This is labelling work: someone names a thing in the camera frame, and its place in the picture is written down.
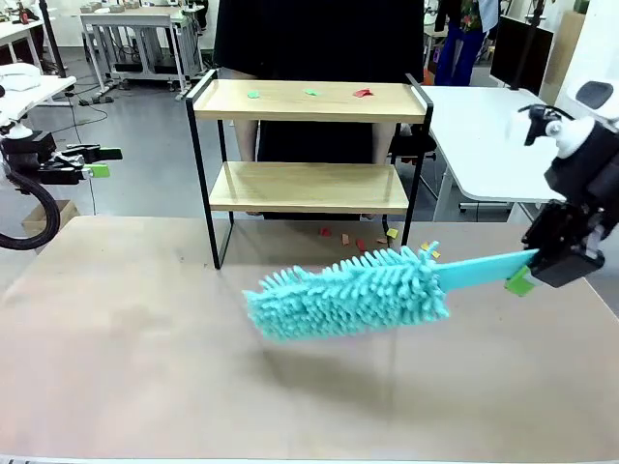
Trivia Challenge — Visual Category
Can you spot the small white table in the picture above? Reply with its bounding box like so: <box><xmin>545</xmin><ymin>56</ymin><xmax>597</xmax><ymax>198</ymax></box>
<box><xmin>0</xmin><ymin>74</ymin><xmax>78</xmax><ymax>122</ymax></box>

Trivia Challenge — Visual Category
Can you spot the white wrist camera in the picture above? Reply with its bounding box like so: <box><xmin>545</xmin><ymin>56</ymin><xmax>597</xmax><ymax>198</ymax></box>
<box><xmin>505</xmin><ymin>103</ymin><xmax>597</xmax><ymax>160</ymax></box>
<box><xmin>0</xmin><ymin>111</ymin><xmax>31</xmax><ymax>141</ymax></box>

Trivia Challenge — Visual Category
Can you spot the person in black dress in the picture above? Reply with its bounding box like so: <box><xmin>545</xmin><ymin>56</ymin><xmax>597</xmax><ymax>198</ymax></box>
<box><xmin>212</xmin><ymin>0</ymin><xmax>429</xmax><ymax>165</ymax></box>

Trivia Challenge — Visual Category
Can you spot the white background desk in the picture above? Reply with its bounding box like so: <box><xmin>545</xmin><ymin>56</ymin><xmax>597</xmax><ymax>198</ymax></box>
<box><xmin>0</xmin><ymin>16</ymin><xmax>57</xmax><ymax>67</ymax></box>

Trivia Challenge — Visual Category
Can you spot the large white desk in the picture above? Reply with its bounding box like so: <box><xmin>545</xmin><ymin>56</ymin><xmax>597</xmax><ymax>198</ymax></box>
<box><xmin>419</xmin><ymin>84</ymin><xmax>610</xmax><ymax>226</ymax></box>

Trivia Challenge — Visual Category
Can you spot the black left arm cable sleeve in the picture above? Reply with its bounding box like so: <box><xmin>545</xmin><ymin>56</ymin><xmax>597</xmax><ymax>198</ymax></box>
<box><xmin>0</xmin><ymin>159</ymin><xmax>63</xmax><ymax>251</ymax></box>

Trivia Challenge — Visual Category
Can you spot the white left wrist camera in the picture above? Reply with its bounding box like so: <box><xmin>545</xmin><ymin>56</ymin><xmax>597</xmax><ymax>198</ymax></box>
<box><xmin>0</xmin><ymin>111</ymin><xmax>31</xmax><ymax>141</ymax></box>

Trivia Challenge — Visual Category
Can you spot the dark thin stand pole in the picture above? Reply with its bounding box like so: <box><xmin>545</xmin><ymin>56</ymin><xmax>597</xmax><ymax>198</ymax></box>
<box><xmin>512</xmin><ymin>0</ymin><xmax>543</xmax><ymax>93</ymax></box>

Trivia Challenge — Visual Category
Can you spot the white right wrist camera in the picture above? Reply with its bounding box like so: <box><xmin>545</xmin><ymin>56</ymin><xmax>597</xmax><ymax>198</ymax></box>
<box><xmin>505</xmin><ymin>103</ymin><xmax>597</xmax><ymax>160</ymax></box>

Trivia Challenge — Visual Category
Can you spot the two-tier wooden shelf black frame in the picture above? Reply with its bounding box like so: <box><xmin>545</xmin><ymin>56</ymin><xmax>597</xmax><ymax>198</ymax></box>
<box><xmin>185</xmin><ymin>69</ymin><xmax>434</xmax><ymax>271</ymax></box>

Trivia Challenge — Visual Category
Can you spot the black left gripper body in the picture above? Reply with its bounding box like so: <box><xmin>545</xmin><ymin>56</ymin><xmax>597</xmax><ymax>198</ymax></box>
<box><xmin>0</xmin><ymin>130</ymin><xmax>59</xmax><ymax>171</ymax></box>

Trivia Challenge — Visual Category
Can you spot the white cloth bundle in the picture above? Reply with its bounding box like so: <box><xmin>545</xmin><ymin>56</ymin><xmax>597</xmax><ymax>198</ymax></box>
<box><xmin>0</xmin><ymin>62</ymin><xmax>44</xmax><ymax>92</ymax></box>

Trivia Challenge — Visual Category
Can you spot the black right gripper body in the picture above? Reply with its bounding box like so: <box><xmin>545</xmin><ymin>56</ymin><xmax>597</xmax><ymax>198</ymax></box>
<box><xmin>544</xmin><ymin>118</ymin><xmax>619</xmax><ymax>253</ymax></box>

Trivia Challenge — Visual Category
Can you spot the grey metal workbench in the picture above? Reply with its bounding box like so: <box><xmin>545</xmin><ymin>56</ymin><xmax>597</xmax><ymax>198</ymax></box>
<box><xmin>78</xmin><ymin>12</ymin><xmax>207</xmax><ymax>97</ymax></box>

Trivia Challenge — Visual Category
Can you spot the teal microfibre duster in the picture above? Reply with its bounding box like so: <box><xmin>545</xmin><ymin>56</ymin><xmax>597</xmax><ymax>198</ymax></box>
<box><xmin>241</xmin><ymin>240</ymin><xmax>541</xmax><ymax>345</ymax></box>

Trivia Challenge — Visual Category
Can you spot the black tripod pole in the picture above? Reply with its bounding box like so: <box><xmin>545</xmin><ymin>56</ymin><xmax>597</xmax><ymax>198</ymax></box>
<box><xmin>37</xmin><ymin>0</ymin><xmax>69</xmax><ymax>79</ymax></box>

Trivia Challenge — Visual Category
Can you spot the black office chair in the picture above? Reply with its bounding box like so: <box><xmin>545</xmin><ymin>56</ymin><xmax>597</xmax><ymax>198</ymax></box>
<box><xmin>389</xmin><ymin>123</ymin><xmax>439</xmax><ymax>168</ymax></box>

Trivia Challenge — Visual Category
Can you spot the brown cardboard panel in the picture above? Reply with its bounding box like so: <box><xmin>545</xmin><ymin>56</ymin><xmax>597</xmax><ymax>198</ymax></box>
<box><xmin>552</xmin><ymin>9</ymin><xmax>589</xmax><ymax>108</ymax></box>

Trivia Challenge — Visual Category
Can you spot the black monitor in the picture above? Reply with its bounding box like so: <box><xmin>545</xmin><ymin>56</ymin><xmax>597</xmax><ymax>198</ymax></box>
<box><xmin>489</xmin><ymin>14</ymin><xmax>556</xmax><ymax>97</ymax></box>

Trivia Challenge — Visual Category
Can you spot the person in blue trousers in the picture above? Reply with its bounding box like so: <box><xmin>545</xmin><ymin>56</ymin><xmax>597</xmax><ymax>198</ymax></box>
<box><xmin>432</xmin><ymin>0</ymin><xmax>502</xmax><ymax>88</ymax></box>

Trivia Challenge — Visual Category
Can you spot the cardboard box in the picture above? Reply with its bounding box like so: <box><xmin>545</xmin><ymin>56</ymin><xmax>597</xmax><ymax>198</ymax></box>
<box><xmin>21</xmin><ymin>199</ymin><xmax>81</xmax><ymax>237</ymax></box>

